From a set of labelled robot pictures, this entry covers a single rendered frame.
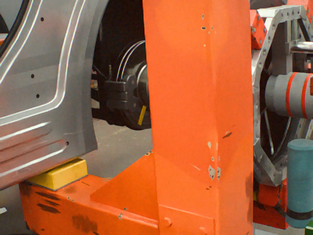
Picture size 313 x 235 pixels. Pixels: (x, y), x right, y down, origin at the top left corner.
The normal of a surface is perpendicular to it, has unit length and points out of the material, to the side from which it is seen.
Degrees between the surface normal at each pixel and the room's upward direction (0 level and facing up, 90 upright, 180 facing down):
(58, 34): 90
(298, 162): 87
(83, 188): 0
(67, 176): 90
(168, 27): 90
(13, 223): 0
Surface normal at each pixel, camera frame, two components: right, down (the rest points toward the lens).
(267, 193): -0.60, 0.08
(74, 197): -0.07, -0.96
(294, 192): -0.68, 0.28
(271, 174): 0.80, 0.11
